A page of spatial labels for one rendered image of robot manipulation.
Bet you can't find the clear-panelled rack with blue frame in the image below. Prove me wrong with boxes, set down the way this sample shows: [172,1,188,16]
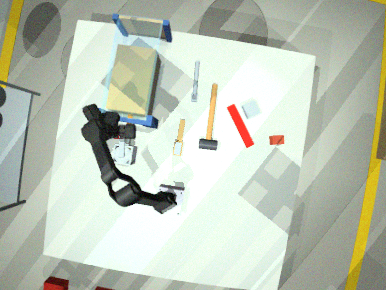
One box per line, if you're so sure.
[98,13,173,125]

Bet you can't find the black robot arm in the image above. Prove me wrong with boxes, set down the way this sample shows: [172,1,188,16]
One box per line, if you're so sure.
[81,103,177,215]

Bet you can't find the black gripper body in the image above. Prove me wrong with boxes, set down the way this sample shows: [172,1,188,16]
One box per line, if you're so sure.
[109,123,136,139]

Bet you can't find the mallet with wooden handle and black head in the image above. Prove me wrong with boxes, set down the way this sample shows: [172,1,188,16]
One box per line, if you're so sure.
[198,85,218,151]

